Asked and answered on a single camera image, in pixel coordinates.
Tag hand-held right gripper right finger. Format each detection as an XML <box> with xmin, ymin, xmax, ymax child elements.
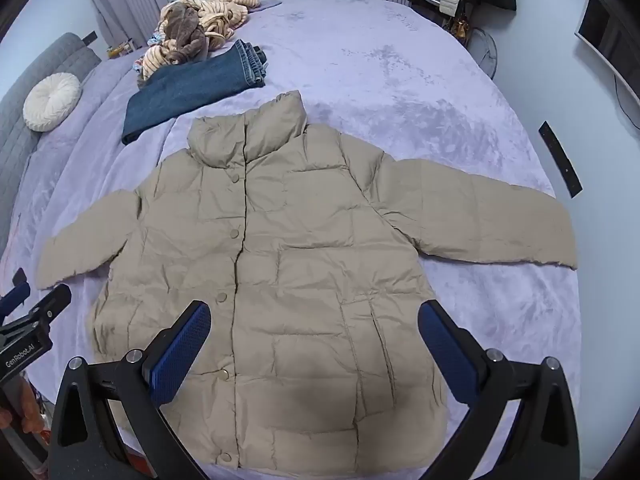
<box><xmin>417</xmin><ymin>300</ymin><xmax>596</xmax><ymax>480</ymax></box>

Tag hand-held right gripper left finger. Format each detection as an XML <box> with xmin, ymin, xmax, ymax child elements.
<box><xmin>46</xmin><ymin>300</ymin><xmax>213</xmax><ymax>480</ymax></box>

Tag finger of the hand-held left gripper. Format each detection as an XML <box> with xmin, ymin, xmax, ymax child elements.
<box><xmin>0</xmin><ymin>267</ymin><xmax>32</xmax><ymax>323</ymax></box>
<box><xmin>22</xmin><ymin>284</ymin><xmax>72</xmax><ymax>322</ymax></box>

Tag beige puffer jacket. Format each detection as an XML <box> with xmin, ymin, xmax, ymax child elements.
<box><xmin>36</xmin><ymin>91</ymin><xmax>576</xmax><ymax>480</ymax></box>

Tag dark clothes rack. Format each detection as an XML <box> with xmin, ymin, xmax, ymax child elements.
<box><xmin>406</xmin><ymin>0</ymin><xmax>473</xmax><ymax>43</ymax></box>

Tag person's left hand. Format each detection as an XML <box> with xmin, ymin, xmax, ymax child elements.
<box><xmin>0</xmin><ymin>382</ymin><xmax>48</xmax><ymax>438</ymax></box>

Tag grey quilted headboard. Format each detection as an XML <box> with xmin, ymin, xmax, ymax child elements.
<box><xmin>0</xmin><ymin>32</ymin><xmax>103</xmax><ymax>256</ymax></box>

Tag round white pillow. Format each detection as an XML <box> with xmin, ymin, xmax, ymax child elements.
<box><xmin>22</xmin><ymin>72</ymin><xmax>82</xmax><ymax>132</ymax></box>

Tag black strip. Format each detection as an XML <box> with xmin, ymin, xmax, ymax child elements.
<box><xmin>538</xmin><ymin>121</ymin><xmax>584</xmax><ymax>198</ymax></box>

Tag blue jeans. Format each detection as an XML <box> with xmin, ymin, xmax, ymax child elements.
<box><xmin>121</xmin><ymin>40</ymin><xmax>268</xmax><ymax>146</ymax></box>

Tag brown plush garment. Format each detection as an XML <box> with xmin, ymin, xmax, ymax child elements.
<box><xmin>159</xmin><ymin>2</ymin><xmax>211</xmax><ymax>63</ymax></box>

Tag standing fan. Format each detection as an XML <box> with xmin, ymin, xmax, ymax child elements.
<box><xmin>467</xmin><ymin>27</ymin><xmax>500</xmax><ymax>81</ymax></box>

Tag pale pleated curtain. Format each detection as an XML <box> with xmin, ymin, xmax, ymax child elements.
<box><xmin>75</xmin><ymin>0</ymin><xmax>173</xmax><ymax>53</ymax></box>

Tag beige striped fleece garment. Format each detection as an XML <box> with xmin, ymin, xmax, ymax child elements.
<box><xmin>132</xmin><ymin>0</ymin><xmax>261</xmax><ymax>81</ymax></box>

